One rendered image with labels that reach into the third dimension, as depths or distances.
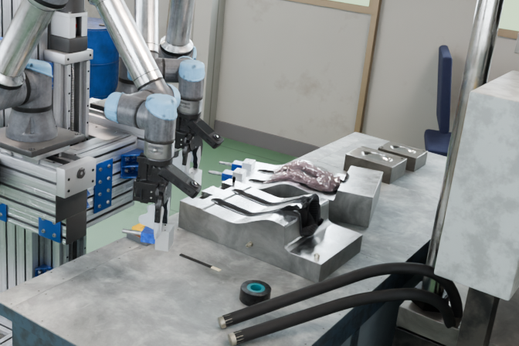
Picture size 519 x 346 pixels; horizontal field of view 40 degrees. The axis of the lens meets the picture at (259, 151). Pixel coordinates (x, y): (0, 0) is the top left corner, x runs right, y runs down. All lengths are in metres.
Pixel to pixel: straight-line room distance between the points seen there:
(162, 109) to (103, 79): 3.81
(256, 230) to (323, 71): 3.18
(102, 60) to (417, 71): 2.29
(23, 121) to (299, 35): 3.26
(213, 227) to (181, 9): 0.75
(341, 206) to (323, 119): 2.87
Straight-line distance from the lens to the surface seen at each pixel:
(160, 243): 1.87
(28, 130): 2.21
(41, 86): 2.19
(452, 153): 1.86
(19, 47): 2.00
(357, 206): 2.37
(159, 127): 1.74
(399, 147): 3.07
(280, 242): 2.03
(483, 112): 1.44
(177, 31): 2.49
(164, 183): 1.80
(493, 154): 1.45
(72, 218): 2.27
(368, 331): 2.18
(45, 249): 2.68
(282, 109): 5.34
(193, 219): 2.19
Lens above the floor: 1.77
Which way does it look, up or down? 19 degrees down
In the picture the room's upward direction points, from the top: 6 degrees clockwise
